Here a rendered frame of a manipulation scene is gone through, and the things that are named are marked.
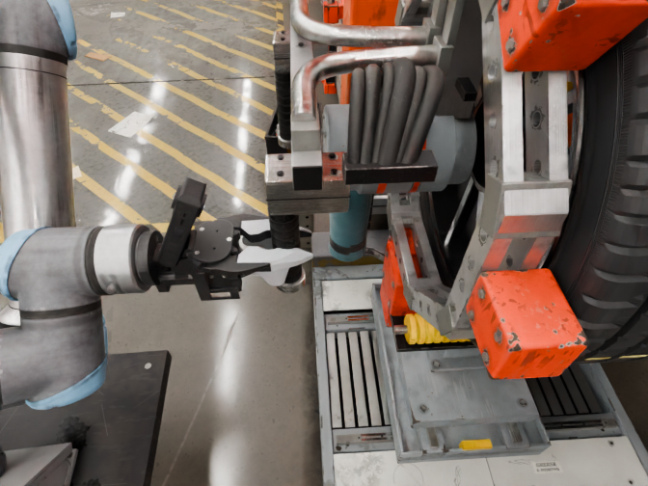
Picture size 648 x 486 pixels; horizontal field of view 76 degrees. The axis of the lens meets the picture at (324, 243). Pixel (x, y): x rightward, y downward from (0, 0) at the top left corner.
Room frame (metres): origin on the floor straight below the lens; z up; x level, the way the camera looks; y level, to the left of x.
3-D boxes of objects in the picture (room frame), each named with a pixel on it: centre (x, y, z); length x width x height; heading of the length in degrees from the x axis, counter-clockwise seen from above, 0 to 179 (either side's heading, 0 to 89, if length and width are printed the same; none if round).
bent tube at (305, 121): (0.44, -0.06, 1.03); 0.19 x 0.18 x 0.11; 93
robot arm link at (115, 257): (0.34, 0.25, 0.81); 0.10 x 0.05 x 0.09; 3
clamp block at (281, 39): (0.70, 0.04, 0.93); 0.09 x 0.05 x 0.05; 93
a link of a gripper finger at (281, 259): (0.33, 0.06, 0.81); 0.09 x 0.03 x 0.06; 85
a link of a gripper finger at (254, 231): (0.38, 0.06, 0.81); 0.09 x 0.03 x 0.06; 101
